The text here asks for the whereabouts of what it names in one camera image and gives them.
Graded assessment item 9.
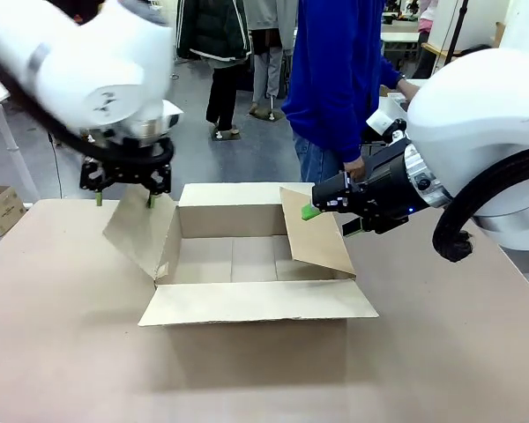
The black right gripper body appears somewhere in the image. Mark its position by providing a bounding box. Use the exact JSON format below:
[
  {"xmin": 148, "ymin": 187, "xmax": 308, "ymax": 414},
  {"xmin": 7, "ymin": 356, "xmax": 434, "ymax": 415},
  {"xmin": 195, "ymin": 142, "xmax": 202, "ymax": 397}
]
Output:
[{"xmin": 311, "ymin": 139, "xmax": 421, "ymax": 235}]

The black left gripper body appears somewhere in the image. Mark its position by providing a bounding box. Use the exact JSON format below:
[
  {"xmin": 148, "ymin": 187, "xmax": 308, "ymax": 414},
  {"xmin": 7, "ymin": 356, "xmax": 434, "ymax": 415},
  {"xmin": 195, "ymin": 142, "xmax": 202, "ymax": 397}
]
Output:
[{"xmin": 78, "ymin": 136, "xmax": 176, "ymax": 196}]

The large brown cardboard box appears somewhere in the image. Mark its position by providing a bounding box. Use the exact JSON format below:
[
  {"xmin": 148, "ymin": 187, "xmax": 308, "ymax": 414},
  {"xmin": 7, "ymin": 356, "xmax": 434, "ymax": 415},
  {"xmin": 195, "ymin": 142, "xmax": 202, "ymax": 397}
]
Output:
[{"xmin": 101, "ymin": 182, "xmax": 380, "ymax": 393}]

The person's left forearm blue sleeve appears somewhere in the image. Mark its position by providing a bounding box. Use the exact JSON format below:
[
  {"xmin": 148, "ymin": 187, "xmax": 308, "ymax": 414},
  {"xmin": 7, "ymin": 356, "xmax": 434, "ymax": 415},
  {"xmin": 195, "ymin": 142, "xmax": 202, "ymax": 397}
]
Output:
[{"xmin": 377, "ymin": 56, "xmax": 407, "ymax": 90}]

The person's right forearm blue sleeve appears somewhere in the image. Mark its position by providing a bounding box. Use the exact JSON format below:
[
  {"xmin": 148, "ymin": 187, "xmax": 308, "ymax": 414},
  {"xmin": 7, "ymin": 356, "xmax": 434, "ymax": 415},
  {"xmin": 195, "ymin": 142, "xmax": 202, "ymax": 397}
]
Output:
[{"xmin": 333, "ymin": 85, "xmax": 368, "ymax": 165}]

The small printed cardboard box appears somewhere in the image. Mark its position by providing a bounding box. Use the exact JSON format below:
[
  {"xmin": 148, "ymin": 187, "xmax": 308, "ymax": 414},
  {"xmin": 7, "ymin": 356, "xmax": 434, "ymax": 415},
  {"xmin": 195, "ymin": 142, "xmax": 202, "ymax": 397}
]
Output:
[{"xmin": 0, "ymin": 184, "xmax": 28, "ymax": 238}]

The person's right hand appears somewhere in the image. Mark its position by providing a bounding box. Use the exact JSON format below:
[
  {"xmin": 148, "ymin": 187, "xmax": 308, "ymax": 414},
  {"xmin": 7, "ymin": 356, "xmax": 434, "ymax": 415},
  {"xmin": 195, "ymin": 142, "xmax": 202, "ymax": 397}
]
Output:
[{"xmin": 343, "ymin": 158, "xmax": 368, "ymax": 182}]

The person's left hand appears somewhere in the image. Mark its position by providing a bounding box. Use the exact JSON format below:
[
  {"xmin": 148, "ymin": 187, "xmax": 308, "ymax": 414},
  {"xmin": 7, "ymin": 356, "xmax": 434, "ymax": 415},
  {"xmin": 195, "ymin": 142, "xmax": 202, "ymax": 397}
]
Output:
[{"xmin": 398, "ymin": 77, "xmax": 422, "ymax": 106}]

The dark floor foot pedal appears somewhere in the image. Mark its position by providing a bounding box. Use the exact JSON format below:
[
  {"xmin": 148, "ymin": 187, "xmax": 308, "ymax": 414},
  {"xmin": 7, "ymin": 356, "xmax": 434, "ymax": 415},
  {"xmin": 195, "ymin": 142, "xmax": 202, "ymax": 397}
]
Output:
[
  {"xmin": 247, "ymin": 104, "xmax": 286, "ymax": 122},
  {"xmin": 208, "ymin": 124, "xmax": 242, "ymax": 143}
]

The person in blue sweater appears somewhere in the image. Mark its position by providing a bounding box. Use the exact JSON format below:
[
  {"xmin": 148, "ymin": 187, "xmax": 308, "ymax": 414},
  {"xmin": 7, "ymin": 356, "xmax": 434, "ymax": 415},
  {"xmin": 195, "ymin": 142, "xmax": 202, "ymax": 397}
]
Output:
[{"xmin": 280, "ymin": 0, "xmax": 414, "ymax": 184}]

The wooden desk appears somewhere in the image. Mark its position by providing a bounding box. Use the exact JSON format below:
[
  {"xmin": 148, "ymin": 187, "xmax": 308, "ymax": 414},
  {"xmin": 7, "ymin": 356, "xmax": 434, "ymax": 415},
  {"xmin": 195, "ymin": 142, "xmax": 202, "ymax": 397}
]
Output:
[{"xmin": 421, "ymin": 41, "xmax": 504, "ymax": 68}]

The white background desk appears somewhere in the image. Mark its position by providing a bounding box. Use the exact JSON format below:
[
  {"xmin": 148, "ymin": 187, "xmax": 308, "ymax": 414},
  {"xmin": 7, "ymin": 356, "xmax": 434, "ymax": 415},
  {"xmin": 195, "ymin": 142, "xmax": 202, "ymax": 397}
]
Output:
[{"xmin": 380, "ymin": 23, "xmax": 424, "ymax": 62}]

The person in grey clothes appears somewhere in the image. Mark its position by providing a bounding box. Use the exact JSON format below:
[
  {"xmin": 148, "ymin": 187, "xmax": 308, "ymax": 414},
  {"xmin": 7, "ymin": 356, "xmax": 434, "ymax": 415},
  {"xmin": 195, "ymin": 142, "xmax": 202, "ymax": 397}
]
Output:
[{"xmin": 244, "ymin": 0, "xmax": 299, "ymax": 116}]

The person in dark striped jacket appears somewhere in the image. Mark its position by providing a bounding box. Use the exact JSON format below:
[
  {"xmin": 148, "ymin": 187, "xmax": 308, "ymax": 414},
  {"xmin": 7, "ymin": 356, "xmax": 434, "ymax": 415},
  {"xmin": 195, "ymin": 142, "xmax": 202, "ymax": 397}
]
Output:
[{"xmin": 175, "ymin": 0, "xmax": 253, "ymax": 138}]

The black bag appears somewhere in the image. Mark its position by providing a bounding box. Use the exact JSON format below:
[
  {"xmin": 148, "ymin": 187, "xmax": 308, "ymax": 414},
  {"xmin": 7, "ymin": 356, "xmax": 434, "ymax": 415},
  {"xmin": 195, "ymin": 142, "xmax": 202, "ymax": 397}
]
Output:
[{"xmin": 459, "ymin": 42, "xmax": 495, "ymax": 57}]

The black tripod pole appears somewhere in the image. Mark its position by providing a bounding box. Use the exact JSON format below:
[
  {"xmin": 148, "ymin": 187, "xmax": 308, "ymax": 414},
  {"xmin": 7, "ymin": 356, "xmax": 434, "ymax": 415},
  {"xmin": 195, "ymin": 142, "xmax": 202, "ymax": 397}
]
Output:
[{"xmin": 445, "ymin": 0, "xmax": 469, "ymax": 59}]

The person in pink top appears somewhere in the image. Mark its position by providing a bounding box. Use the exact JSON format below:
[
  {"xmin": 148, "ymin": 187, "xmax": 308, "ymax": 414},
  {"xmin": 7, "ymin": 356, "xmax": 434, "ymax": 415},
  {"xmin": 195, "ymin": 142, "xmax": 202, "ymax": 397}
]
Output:
[{"xmin": 417, "ymin": 0, "xmax": 438, "ymax": 35}]

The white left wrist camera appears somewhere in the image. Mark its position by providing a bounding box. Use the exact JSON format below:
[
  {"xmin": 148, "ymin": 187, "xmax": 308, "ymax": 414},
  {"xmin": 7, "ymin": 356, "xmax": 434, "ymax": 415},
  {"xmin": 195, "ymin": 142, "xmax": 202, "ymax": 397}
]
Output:
[{"xmin": 160, "ymin": 100, "xmax": 185, "ymax": 133}]

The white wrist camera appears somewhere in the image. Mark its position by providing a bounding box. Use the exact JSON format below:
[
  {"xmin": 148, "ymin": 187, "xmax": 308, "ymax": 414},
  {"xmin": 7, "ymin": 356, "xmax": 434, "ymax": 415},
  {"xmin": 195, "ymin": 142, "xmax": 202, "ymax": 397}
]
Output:
[
  {"xmin": 160, "ymin": 100, "xmax": 185, "ymax": 133},
  {"xmin": 365, "ymin": 108, "xmax": 407, "ymax": 138}
]

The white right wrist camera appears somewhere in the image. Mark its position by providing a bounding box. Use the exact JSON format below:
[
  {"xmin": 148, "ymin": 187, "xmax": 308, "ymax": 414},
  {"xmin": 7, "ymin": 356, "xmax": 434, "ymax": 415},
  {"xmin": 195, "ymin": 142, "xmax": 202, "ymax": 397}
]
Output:
[{"xmin": 365, "ymin": 108, "xmax": 407, "ymax": 138}]

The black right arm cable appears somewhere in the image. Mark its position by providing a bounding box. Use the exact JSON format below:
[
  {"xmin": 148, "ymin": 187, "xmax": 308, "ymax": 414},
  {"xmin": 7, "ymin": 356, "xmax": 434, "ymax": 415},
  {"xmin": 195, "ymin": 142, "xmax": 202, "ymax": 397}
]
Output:
[{"xmin": 431, "ymin": 147, "xmax": 529, "ymax": 264}]

